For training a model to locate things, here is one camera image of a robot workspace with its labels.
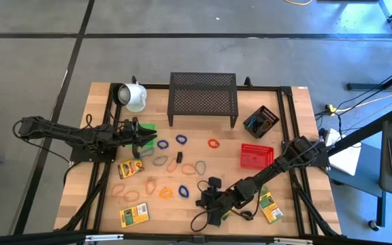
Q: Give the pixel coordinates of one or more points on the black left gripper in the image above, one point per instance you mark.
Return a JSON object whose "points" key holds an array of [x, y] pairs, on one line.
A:
{"points": [[128, 132]]}

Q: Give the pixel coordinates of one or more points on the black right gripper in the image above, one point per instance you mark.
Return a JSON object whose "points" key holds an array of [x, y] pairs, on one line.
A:
{"points": [[220, 200]]}

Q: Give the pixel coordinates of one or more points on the yellow green crayon box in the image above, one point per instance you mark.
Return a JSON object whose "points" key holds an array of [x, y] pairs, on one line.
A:
{"points": [[134, 215], [227, 216], [130, 169], [271, 209]]}

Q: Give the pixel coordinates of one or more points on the grey blue rubber band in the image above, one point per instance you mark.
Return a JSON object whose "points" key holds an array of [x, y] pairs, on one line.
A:
{"points": [[196, 168], [251, 123]]}

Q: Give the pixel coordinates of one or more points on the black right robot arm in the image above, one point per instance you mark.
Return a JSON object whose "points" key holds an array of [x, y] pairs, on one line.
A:
{"points": [[274, 168]]}

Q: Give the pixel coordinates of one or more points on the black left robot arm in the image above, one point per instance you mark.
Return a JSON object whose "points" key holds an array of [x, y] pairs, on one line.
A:
{"points": [[63, 131]]}

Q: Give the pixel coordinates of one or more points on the white mug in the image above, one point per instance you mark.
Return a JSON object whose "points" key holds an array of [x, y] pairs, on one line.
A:
{"points": [[135, 97]]}

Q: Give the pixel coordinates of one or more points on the red plastic basket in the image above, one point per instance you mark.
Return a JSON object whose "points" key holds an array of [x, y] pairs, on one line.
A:
{"points": [[257, 156]]}

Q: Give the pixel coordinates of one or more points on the black mesh shelf riser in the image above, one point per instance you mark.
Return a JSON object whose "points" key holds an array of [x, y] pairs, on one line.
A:
{"points": [[203, 98]]}

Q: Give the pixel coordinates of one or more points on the black plastic basket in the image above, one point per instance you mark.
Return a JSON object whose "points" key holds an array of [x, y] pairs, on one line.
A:
{"points": [[272, 114]]}

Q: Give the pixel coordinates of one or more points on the white box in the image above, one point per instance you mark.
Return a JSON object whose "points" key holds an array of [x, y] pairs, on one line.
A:
{"points": [[347, 160]]}

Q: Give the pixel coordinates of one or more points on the blue grey side table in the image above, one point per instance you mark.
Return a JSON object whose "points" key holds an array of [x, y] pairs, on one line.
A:
{"points": [[359, 185]]}

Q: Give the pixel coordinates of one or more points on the yellow plug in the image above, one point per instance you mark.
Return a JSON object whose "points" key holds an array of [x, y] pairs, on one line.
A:
{"points": [[331, 108]]}

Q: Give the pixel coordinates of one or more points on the black crossbeam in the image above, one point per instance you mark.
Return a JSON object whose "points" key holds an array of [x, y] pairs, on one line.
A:
{"points": [[29, 240]]}

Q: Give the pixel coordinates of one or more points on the black post bracket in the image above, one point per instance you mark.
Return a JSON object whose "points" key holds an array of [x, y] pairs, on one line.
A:
{"points": [[248, 82], [134, 80]]}

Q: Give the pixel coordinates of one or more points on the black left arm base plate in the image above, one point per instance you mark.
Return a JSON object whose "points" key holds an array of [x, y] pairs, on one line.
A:
{"points": [[80, 157]]}

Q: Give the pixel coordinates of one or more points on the silver metal bracket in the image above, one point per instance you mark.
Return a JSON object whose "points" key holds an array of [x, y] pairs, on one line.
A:
{"points": [[293, 241], [104, 237]]}

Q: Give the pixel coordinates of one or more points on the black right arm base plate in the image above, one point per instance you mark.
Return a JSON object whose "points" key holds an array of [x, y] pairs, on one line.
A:
{"points": [[323, 162]]}

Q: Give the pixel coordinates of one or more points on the black desk frame bar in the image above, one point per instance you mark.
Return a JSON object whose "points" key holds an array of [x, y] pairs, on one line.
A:
{"points": [[369, 131], [369, 87]]}

